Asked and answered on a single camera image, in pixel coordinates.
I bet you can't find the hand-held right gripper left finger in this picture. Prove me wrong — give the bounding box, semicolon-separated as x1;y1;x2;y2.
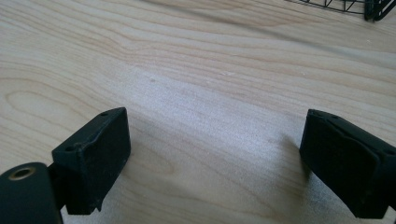
48;106;132;216

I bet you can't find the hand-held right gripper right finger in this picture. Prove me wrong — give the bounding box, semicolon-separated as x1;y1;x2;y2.
299;108;396;219

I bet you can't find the black wire basket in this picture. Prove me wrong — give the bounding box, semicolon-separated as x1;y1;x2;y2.
284;0;396;22

